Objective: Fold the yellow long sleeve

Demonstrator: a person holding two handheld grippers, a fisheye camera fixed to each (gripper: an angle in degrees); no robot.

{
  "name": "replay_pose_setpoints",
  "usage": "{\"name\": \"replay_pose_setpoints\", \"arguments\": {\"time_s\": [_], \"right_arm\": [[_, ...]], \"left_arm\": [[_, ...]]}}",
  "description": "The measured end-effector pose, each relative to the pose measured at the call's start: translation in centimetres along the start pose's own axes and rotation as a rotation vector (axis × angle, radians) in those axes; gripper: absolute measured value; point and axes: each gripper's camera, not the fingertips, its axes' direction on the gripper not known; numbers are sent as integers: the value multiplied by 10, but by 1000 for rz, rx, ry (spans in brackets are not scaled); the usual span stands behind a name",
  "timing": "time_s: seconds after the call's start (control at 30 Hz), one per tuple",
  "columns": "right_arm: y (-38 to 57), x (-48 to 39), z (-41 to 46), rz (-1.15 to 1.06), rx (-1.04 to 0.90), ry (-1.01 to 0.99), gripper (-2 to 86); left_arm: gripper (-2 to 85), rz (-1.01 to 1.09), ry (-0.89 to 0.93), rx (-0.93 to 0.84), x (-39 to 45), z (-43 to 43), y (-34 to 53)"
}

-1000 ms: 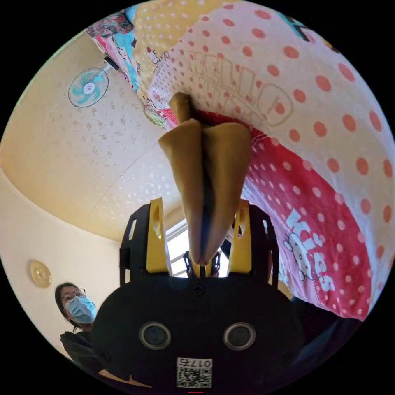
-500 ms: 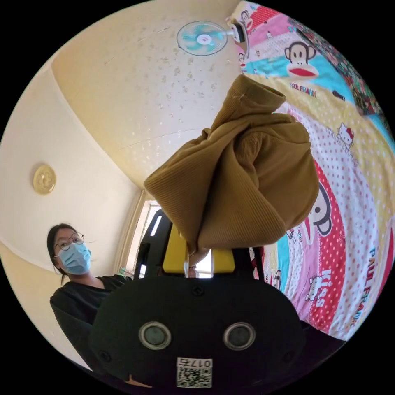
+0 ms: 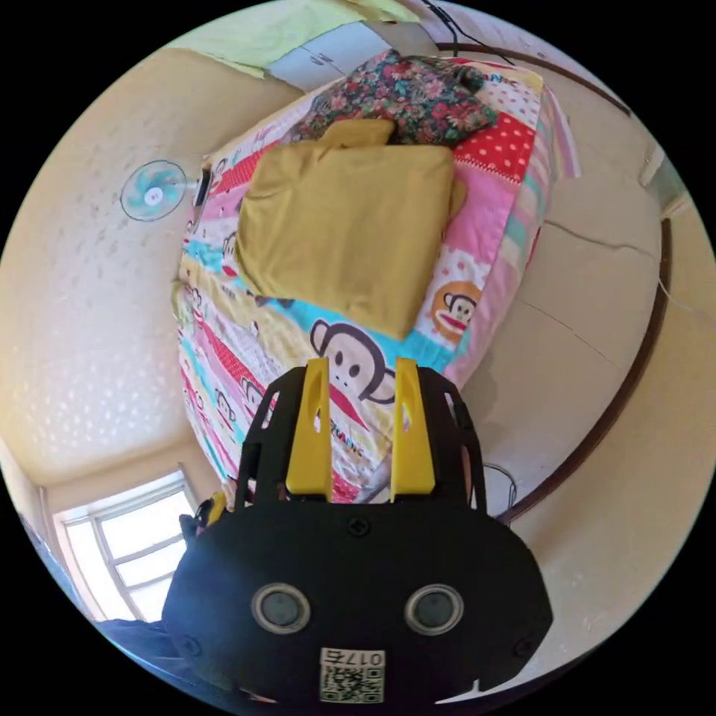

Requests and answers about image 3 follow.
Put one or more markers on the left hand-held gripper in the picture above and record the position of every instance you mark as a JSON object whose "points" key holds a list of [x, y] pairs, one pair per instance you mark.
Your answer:
{"points": [[193, 519]]}

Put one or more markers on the white cupboard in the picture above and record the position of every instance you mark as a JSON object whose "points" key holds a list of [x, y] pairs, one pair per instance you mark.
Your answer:
{"points": [[330, 58]]}

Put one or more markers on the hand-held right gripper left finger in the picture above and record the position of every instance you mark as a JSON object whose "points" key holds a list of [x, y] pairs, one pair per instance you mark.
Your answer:
{"points": [[309, 447]]}

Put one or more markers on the light green curtain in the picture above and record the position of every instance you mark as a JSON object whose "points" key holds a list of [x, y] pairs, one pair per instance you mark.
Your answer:
{"points": [[268, 33]]}

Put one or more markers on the bed with cartoon printed quilt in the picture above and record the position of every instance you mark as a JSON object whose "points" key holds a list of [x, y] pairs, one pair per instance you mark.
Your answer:
{"points": [[252, 347]]}

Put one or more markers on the window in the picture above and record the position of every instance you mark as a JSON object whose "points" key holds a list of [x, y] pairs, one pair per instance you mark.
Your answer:
{"points": [[134, 537]]}

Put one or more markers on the wall fan with teal blades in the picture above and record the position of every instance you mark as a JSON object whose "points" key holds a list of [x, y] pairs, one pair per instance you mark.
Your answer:
{"points": [[152, 193]]}

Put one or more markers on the dark floral garment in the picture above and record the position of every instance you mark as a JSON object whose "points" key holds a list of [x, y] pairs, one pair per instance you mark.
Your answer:
{"points": [[414, 95]]}

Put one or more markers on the yellow long sleeve shirt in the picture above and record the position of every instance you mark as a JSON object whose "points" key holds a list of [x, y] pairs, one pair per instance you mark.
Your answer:
{"points": [[347, 224]]}

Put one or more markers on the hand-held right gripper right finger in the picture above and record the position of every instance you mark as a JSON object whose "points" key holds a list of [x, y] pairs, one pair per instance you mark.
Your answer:
{"points": [[413, 447]]}

